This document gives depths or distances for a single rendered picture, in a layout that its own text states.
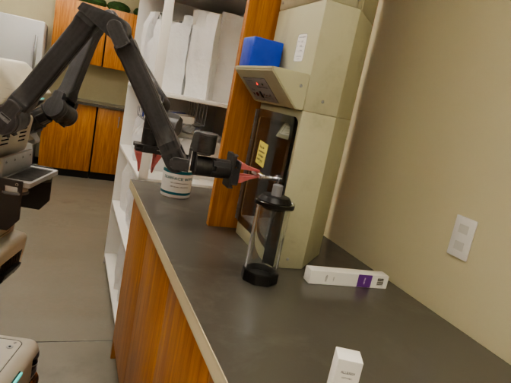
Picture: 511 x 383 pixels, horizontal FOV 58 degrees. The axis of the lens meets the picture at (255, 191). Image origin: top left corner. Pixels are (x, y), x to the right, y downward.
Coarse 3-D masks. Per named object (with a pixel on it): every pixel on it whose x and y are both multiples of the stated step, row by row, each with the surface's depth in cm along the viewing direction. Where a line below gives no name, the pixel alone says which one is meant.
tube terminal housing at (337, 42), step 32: (288, 32) 142; (320, 32) 124; (352, 32) 127; (288, 64) 140; (320, 64) 126; (352, 64) 133; (320, 96) 129; (352, 96) 144; (320, 128) 131; (320, 160) 134; (288, 192) 133; (320, 192) 138; (288, 224) 136; (320, 224) 149; (288, 256) 138
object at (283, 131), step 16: (272, 112) 144; (256, 128) 155; (272, 128) 142; (288, 128) 132; (256, 144) 153; (272, 144) 141; (288, 144) 131; (272, 160) 140; (288, 160) 131; (256, 192) 149; (240, 208) 160
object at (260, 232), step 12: (276, 204) 117; (264, 216) 119; (276, 216) 118; (288, 216) 121; (252, 228) 122; (264, 228) 119; (276, 228) 119; (252, 240) 122; (264, 240) 120; (276, 240) 120; (252, 252) 122; (264, 252) 120; (276, 252) 121; (252, 264) 122; (264, 264) 121; (276, 264) 123
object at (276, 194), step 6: (276, 186) 120; (282, 186) 120; (264, 192) 123; (270, 192) 124; (276, 192) 120; (264, 198) 119; (270, 198) 118; (276, 198) 118; (282, 198) 119; (288, 198) 121; (282, 204) 118; (288, 204) 119
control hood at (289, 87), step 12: (240, 72) 148; (252, 72) 137; (264, 72) 129; (276, 72) 122; (288, 72) 124; (300, 72) 125; (276, 84) 127; (288, 84) 124; (300, 84) 126; (252, 96) 154; (276, 96) 133; (288, 96) 125; (300, 96) 127; (300, 108) 127
